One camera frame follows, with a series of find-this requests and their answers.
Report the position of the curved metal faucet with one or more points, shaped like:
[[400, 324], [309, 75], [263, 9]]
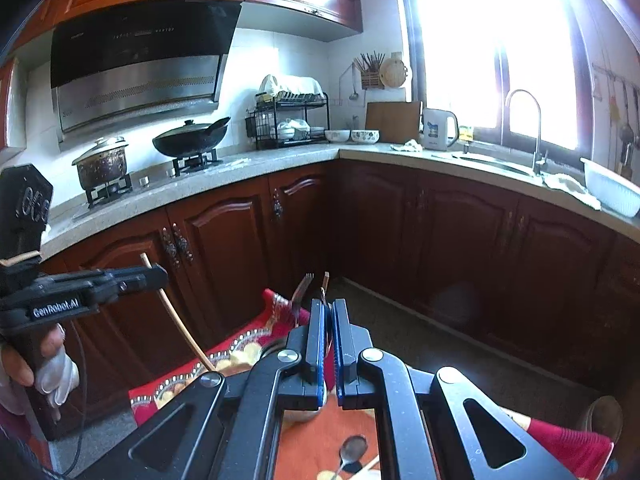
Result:
[[537, 155]]

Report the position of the white patterned bowl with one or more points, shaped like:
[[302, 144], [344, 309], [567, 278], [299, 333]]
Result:
[[337, 136], [365, 136]]

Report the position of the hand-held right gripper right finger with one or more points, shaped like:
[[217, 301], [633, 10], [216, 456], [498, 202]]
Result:
[[342, 350]]

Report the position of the black wok with lid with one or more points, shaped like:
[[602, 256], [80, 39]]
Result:
[[190, 140]]

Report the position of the white electric kettle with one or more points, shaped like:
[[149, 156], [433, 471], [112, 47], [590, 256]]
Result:
[[437, 130]]

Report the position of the white cloth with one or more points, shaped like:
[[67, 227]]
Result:
[[290, 84]]

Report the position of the black and steel range hood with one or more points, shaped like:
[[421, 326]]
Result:
[[140, 70]]

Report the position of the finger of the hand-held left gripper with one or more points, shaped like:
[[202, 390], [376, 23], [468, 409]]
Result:
[[145, 276]]

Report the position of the steel sink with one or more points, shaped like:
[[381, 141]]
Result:
[[495, 164]]

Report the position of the wooden cutting board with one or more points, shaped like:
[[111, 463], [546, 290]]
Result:
[[392, 122]]

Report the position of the printed checkered fleece blanket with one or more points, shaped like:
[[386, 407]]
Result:
[[320, 450]]

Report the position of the person's left hand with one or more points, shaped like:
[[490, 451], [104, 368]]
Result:
[[57, 370]]

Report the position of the hanging metal ladle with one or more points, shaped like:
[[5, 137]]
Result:
[[354, 94]]

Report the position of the round bamboo board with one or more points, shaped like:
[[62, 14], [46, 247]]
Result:
[[392, 72]]

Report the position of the speckled pot with lid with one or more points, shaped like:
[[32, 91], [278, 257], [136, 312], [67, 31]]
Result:
[[102, 160]]

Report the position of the metal fork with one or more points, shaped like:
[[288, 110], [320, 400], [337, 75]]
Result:
[[301, 292]]

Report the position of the wall chopstick holder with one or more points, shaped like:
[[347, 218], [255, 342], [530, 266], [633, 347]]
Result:
[[371, 77]]

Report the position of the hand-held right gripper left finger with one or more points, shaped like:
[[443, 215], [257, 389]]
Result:
[[315, 350]]

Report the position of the white plastic basin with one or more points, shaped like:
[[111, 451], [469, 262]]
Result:
[[612, 187]]

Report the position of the wooden chopstick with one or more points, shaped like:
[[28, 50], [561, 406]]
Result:
[[180, 325], [326, 280], [370, 462]]

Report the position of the brown wooden base cabinets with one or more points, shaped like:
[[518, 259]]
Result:
[[450, 230]]

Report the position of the crumpled white rag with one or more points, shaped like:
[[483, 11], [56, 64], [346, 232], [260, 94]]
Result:
[[567, 185], [407, 146]]

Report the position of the window with dark frame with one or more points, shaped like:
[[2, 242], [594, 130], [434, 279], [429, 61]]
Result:
[[500, 60]]

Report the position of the small yellow box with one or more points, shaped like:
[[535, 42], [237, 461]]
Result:
[[466, 134]]

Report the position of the gas stove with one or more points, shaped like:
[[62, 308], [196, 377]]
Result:
[[107, 192]]

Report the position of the metal spoon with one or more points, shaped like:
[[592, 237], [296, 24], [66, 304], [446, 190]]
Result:
[[353, 449]]

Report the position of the wall rail with hanging utensils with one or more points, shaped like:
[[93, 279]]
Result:
[[625, 130]]

